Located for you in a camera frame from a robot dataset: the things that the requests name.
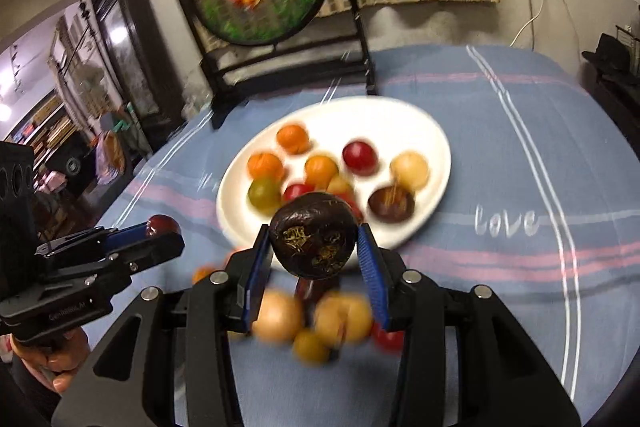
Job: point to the white oval plate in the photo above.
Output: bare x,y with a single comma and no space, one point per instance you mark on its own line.
388,159

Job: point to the speckled pepino melon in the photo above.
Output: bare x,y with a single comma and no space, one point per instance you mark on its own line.
342,319

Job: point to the pale yellow round fruit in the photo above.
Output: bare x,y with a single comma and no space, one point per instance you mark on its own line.
280,318

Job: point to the orange on plate back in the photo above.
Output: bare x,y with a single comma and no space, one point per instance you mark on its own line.
294,139

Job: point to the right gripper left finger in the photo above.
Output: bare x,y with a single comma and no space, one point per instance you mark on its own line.
128,380

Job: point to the small orange on plate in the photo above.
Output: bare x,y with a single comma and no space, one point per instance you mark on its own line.
319,170

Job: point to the dark purple plum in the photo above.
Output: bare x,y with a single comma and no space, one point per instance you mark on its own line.
159,225

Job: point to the green tomato on plate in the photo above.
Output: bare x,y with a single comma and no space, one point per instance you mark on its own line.
265,195

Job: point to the small yellow fruit on plate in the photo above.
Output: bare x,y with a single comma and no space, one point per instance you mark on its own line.
340,185

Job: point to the pale yellow fruit on plate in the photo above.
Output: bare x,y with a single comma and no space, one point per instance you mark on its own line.
411,170

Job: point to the dark passion fruit on plate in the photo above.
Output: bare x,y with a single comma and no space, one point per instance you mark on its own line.
391,204

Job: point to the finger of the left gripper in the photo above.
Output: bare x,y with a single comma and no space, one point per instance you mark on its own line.
140,251
130,234

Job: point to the red plum on plate back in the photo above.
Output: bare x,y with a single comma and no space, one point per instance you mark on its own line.
360,158

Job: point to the small yellow-green fruit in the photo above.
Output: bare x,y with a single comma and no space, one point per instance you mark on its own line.
309,349

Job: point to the left hand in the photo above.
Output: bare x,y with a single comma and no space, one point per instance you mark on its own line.
55,368

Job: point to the dark passion fruit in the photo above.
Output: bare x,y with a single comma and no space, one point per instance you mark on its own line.
313,236
391,204

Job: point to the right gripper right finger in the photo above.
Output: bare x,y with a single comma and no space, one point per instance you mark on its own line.
503,378

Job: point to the dark wooden cabinet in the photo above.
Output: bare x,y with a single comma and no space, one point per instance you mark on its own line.
142,66

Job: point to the blue striped tablecloth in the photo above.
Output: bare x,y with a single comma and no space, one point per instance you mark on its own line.
542,206

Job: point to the small red plum on plate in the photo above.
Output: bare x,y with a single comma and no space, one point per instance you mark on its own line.
295,190

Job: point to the small red fruit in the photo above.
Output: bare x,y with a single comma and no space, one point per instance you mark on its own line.
388,341

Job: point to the round goldfish screen on stand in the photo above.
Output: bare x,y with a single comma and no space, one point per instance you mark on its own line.
247,50

